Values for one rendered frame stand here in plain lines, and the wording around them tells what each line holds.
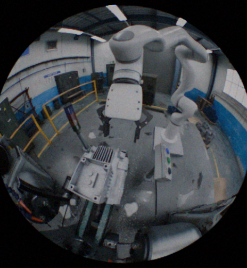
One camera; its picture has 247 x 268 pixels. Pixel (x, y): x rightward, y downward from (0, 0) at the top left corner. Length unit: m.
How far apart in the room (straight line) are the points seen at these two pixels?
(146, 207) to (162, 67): 6.81
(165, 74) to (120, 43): 6.56
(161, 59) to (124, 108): 6.63
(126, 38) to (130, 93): 0.14
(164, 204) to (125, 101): 0.62
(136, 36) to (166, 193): 0.73
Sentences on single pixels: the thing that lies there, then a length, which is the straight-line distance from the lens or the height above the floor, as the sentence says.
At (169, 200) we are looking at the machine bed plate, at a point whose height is 0.80.
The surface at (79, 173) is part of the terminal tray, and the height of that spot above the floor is 1.12.
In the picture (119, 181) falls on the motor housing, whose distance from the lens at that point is 0.30.
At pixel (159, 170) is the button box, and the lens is 0.33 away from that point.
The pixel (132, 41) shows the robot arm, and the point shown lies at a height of 1.43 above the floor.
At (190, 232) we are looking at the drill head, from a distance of 0.37.
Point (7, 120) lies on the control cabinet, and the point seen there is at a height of 1.37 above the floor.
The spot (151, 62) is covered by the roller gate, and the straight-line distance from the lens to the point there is 6.68.
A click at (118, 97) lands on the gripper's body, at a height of 1.29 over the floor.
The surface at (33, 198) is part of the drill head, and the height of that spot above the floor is 1.12.
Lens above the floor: 1.36
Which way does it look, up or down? 45 degrees down
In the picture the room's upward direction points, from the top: straight up
